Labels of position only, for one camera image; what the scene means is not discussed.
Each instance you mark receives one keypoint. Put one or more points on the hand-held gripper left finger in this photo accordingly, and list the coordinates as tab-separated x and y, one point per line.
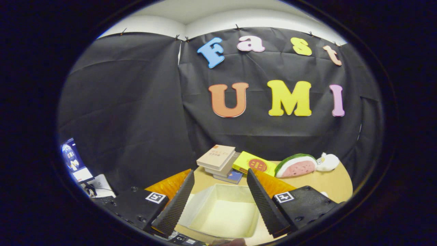
174	206

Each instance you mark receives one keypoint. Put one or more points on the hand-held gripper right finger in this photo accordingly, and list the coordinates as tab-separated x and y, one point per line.
264	205

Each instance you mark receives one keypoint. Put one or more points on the cream fabric storage box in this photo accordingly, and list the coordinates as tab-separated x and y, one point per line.
222	215

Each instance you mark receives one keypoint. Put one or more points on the blue book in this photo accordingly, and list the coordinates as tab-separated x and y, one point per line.
234	176

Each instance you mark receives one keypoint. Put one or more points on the yellow book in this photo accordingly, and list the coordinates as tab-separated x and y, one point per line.
254	164

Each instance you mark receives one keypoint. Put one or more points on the watermelon slice plush toy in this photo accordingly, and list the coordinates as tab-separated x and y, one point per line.
296	165

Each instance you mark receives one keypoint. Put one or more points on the grey book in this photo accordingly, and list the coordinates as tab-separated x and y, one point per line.
223	169

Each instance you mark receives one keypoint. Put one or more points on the beige book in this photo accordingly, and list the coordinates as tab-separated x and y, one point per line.
215	155

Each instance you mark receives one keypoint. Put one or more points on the white and black device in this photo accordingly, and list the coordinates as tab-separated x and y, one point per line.
102	186

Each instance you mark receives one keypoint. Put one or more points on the white plush toy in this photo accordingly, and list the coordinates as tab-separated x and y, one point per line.
328	162

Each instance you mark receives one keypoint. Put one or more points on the black backdrop cloth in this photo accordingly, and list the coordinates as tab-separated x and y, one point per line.
136	112

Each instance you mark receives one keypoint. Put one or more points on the computer monitor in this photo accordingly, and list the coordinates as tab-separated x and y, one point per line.
73	162

